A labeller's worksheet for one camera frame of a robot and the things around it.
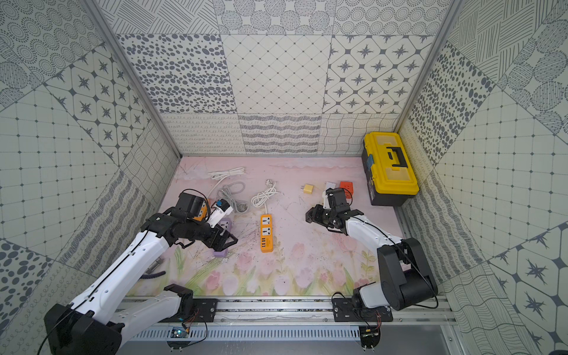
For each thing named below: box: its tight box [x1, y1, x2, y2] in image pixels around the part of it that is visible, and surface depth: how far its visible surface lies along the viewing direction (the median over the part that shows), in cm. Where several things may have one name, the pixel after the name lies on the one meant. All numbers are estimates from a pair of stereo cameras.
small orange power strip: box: [260, 214, 274, 253], surface depth 92 cm
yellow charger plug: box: [303, 184, 314, 194], surface depth 107 cm
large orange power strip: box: [193, 200, 208, 222], surface depth 66 cm
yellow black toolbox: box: [360, 131, 420, 207], surface depth 97 cm
